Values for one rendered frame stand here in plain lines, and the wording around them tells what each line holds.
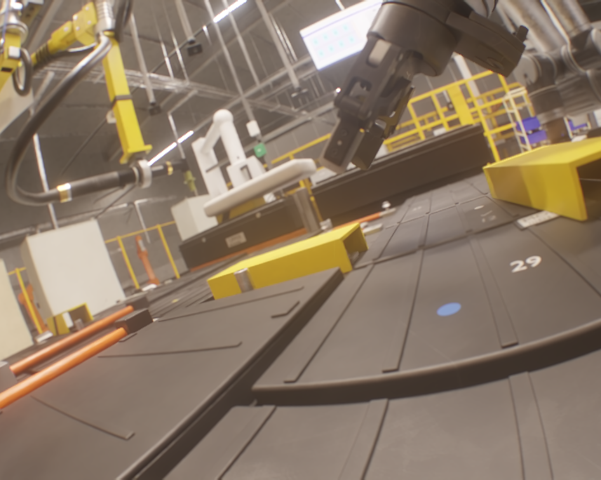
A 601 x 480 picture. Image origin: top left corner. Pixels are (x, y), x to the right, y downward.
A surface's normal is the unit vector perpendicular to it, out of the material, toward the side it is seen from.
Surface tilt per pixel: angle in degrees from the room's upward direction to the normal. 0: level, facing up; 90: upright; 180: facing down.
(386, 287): 0
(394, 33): 84
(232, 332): 0
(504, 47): 107
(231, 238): 90
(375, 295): 0
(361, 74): 85
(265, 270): 90
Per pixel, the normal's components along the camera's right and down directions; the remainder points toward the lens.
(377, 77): -0.34, 0.13
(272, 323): -0.36, -0.93
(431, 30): 0.08, 0.48
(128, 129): 0.72, -0.22
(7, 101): -0.03, 0.10
